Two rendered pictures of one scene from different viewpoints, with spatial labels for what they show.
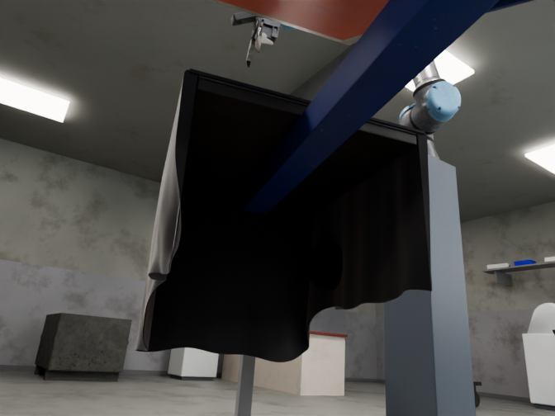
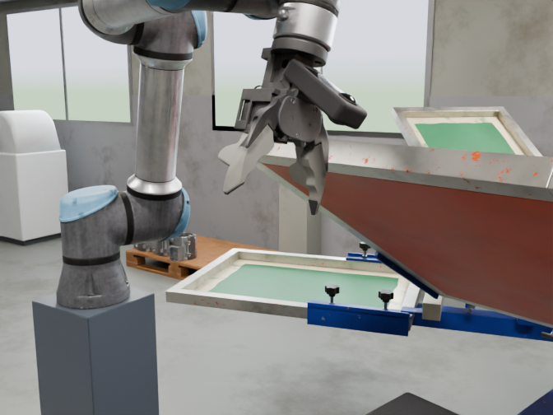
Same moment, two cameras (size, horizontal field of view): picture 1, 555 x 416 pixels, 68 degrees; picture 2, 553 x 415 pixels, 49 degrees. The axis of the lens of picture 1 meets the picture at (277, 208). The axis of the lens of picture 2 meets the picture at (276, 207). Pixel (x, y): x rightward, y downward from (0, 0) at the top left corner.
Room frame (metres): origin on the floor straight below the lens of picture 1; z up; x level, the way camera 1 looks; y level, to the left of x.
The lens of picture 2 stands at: (1.46, 0.78, 1.63)
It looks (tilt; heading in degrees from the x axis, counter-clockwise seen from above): 11 degrees down; 246
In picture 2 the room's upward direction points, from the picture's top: straight up
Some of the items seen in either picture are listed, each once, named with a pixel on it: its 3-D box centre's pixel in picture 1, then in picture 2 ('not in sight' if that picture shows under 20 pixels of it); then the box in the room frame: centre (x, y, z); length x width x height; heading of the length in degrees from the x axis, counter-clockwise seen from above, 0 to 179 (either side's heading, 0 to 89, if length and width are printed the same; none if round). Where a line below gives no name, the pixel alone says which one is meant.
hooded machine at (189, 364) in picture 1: (196, 340); not in sight; (7.59, 1.24, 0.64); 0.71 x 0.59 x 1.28; 123
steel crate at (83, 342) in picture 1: (81, 347); not in sight; (6.31, 2.68, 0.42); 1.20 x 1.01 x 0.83; 33
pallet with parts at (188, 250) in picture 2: not in sight; (206, 248); (-0.15, -4.50, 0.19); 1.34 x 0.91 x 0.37; 123
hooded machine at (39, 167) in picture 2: not in sight; (24, 174); (1.36, -6.49, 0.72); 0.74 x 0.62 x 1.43; 122
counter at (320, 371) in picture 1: (277, 358); not in sight; (7.36, -0.20, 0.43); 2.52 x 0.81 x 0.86; 33
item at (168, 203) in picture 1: (163, 235); not in sight; (0.76, 0.21, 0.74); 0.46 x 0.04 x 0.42; 18
